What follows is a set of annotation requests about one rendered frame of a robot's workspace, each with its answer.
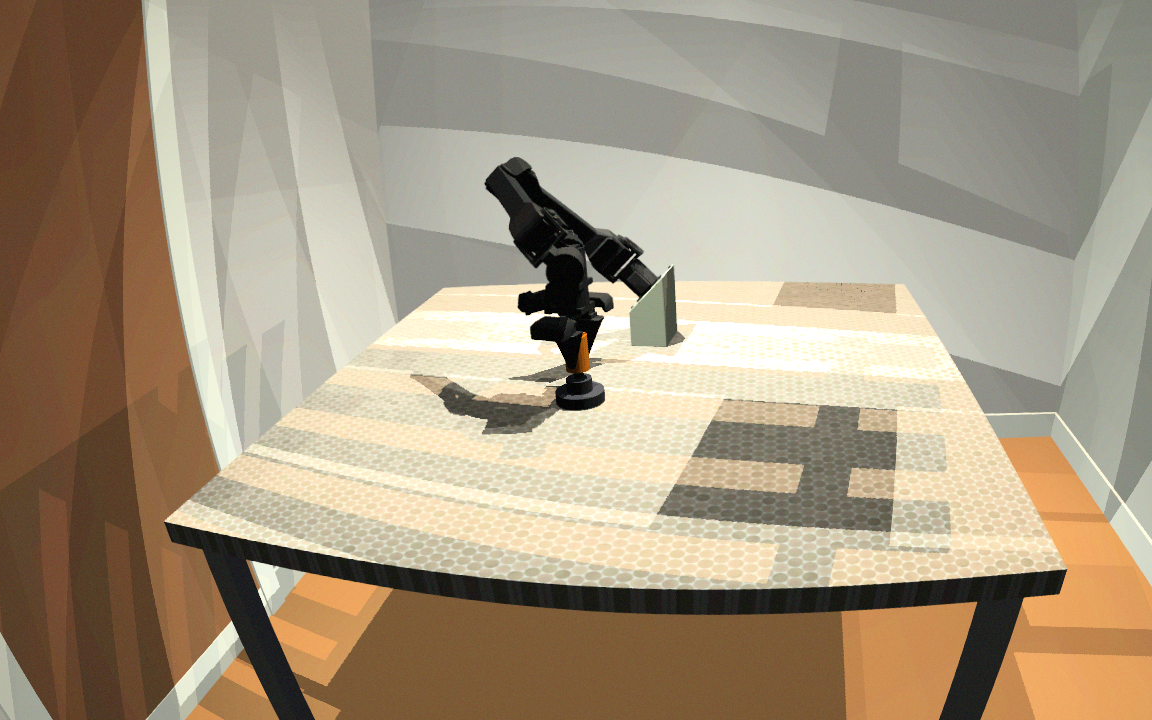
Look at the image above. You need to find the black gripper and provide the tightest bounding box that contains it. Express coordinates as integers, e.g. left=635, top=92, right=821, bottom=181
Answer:
left=529, top=274, right=614, bottom=369

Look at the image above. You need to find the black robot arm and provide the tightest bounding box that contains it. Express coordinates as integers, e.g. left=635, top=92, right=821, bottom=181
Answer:
left=484, top=157, right=661, bottom=316

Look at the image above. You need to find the orange cylindrical knob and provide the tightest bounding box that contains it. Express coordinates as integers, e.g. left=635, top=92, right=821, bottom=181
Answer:
left=564, top=332, right=590, bottom=374

